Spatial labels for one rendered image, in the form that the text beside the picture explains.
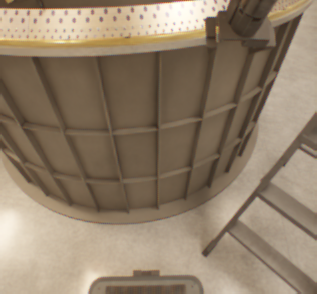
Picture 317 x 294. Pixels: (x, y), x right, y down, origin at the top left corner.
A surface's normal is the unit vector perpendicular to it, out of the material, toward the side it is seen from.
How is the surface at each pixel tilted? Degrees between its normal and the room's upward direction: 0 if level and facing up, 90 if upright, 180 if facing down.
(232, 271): 0
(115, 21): 43
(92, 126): 90
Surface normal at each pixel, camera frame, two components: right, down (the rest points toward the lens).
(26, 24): -0.07, 0.03
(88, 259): 0.00, -0.66
